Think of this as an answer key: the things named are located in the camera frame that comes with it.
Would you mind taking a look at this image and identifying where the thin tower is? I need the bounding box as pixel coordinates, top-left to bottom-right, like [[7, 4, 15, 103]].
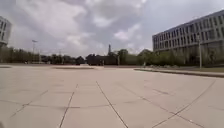
[[107, 43, 112, 57]]

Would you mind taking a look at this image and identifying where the pale concrete slab pavement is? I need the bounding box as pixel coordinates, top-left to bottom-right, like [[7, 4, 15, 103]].
[[0, 64, 224, 128]]

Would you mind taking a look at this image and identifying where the row of trees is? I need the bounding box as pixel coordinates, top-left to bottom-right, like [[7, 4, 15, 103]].
[[0, 45, 224, 67]]

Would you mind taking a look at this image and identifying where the grey kerb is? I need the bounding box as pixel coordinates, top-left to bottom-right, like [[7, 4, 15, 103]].
[[133, 68, 224, 79]]

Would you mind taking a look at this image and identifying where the floodlight pole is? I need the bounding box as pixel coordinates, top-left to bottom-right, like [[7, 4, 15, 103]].
[[31, 39, 39, 64]]

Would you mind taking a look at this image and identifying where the large grey office building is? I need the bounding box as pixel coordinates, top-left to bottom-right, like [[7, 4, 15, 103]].
[[152, 9, 224, 65]]

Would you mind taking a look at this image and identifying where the grey lamp pole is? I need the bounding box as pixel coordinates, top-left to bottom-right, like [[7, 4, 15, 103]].
[[196, 33, 204, 70]]

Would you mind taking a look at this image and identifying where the grass strip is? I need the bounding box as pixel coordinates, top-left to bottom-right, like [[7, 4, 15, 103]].
[[171, 66, 224, 74]]

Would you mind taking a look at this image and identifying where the pale building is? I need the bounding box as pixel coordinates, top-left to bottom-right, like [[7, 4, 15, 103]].
[[0, 15, 13, 48]]

